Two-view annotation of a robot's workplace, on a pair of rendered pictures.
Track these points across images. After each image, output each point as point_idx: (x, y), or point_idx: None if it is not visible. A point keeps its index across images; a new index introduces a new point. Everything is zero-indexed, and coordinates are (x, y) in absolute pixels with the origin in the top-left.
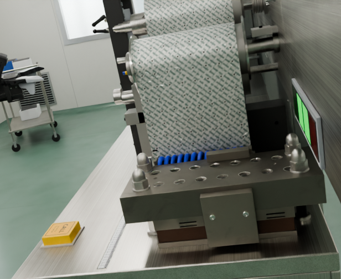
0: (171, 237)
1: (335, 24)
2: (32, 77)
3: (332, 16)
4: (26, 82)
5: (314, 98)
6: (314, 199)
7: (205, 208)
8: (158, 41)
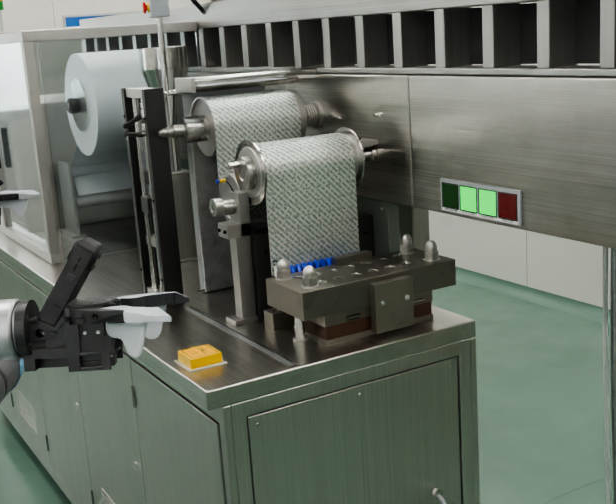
0: (337, 333)
1: (568, 132)
2: (26, 192)
3: (565, 128)
4: (19, 198)
5: (507, 181)
6: (448, 281)
7: (378, 294)
8: (282, 147)
